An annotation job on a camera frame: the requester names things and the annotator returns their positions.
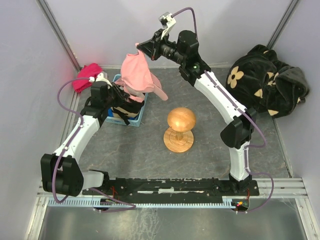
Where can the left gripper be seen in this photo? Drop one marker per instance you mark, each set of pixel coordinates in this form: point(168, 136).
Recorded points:
point(122, 96)

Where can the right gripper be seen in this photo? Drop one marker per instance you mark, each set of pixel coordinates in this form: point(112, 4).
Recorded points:
point(152, 47)

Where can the black and tan hat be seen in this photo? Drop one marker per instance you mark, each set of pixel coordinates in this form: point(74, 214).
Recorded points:
point(127, 110)

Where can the pink cap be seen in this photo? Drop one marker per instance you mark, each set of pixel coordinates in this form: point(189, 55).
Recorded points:
point(136, 74)
point(133, 94)

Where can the blue perforated plastic basket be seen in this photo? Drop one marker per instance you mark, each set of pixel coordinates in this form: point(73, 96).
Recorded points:
point(133, 121)

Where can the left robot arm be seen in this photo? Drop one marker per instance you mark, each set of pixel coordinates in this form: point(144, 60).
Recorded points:
point(60, 171)

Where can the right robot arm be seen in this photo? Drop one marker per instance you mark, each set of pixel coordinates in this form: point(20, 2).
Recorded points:
point(239, 120)

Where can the magenta cloth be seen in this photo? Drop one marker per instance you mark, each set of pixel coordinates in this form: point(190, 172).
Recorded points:
point(82, 81)

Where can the wooden hat stand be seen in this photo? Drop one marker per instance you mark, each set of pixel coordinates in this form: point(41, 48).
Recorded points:
point(179, 138)

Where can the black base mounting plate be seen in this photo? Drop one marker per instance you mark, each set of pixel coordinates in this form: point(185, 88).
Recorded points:
point(190, 198)

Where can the black floral plush blanket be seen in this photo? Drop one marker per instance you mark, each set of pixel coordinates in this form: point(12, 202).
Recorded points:
point(259, 80)

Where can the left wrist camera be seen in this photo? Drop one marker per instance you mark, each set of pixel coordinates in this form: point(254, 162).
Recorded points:
point(101, 77)

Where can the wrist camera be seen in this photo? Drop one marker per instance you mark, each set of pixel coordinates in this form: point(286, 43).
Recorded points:
point(167, 20)
point(101, 77)

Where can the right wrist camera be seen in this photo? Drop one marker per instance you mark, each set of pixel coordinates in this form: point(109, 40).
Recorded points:
point(167, 20)

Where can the left corner aluminium post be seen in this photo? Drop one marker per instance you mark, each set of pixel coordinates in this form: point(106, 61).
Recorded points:
point(45, 8)

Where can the corner aluminium post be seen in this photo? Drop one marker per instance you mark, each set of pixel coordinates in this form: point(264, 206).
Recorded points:
point(45, 8)
point(288, 13)

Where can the right corner aluminium post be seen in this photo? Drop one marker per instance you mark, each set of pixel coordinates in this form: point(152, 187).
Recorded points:
point(288, 13)

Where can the aluminium rail frame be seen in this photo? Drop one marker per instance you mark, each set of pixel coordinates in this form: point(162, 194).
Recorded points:
point(282, 186)

